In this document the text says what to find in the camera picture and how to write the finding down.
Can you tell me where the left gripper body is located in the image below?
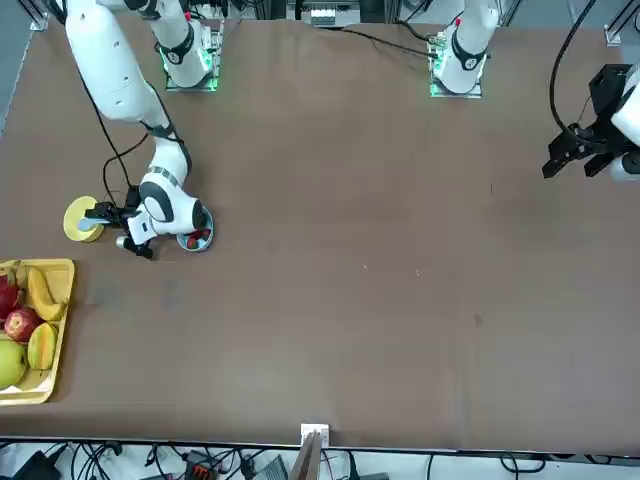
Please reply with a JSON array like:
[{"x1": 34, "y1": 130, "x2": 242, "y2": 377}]
[{"x1": 588, "y1": 63, "x2": 632, "y2": 132}]

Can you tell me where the red dragon fruit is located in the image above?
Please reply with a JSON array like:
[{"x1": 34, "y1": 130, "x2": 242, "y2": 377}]
[{"x1": 0, "y1": 264, "x2": 26, "y2": 321}]

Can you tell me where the red apple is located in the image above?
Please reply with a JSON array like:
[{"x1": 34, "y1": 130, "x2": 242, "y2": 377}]
[{"x1": 3, "y1": 308, "x2": 44, "y2": 344}]

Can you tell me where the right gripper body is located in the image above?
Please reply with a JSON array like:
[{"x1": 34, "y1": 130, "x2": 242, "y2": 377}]
[{"x1": 117, "y1": 186, "x2": 142, "y2": 226}]

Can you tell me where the light blue bowl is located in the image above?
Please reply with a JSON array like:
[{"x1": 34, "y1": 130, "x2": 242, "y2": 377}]
[{"x1": 176, "y1": 199, "x2": 216, "y2": 253}]

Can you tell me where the large black power brick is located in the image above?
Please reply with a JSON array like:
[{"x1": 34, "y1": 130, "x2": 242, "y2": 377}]
[{"x1": 9, "y1": 449, "x2": 59, "y2": 480}]

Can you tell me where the yellow green pear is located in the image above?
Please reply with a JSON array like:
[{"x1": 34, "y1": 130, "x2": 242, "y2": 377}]
[{"x1": 0, "y1": 339, "x2": 29, "y2": 390}]

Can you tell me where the aluminium frame post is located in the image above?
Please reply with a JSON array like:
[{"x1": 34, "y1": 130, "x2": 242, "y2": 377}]
[{"x1": 289, "y1": 422, "x2": 331, "y2": 480}]

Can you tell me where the yellow bowl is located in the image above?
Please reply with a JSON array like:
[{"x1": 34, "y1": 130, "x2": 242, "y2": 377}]
[{"x1": 63, "y1": 195, "x2": 109, "y2": 244}]

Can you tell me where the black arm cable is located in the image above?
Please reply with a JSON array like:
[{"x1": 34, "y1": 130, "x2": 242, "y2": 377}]
[
  {"x1": 549, "y1": 0, "x2": 599, "y2": 136},
  {"x1": 69, "y1": 49, "x2": 156, "y2": 209}
]

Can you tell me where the yellow plastic tray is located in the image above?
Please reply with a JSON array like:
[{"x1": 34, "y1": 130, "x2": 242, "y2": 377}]
[{"x1": 0, "y1": 258, "x2": 76, "y2": 406}]

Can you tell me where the orange black device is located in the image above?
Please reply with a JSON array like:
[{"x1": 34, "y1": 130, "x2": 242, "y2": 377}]
[{"x1": 184, "y1": 449, "x2": 221, "y2": 480}]

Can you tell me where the yellow star fruit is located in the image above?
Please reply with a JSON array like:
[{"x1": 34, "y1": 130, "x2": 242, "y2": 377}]
[{"x1": 27, "y1": 322, "x2": 58, "y2": 371}]

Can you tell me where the light blue plastic spoon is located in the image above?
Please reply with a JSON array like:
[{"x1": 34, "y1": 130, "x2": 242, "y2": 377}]
[{"x1": 79, "y1": 209, "x2": 109, "y2": 232}]

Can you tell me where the black base cable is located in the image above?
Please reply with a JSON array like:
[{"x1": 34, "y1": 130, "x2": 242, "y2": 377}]
[{"x1": 319, "y1": 24, "x2": 441, "y2": 59}]

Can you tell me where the yellow banana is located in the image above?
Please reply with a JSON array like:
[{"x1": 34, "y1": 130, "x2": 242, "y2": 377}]
[{"x1": 25, "y1": 267, "x2": 69, "y2": 322}]

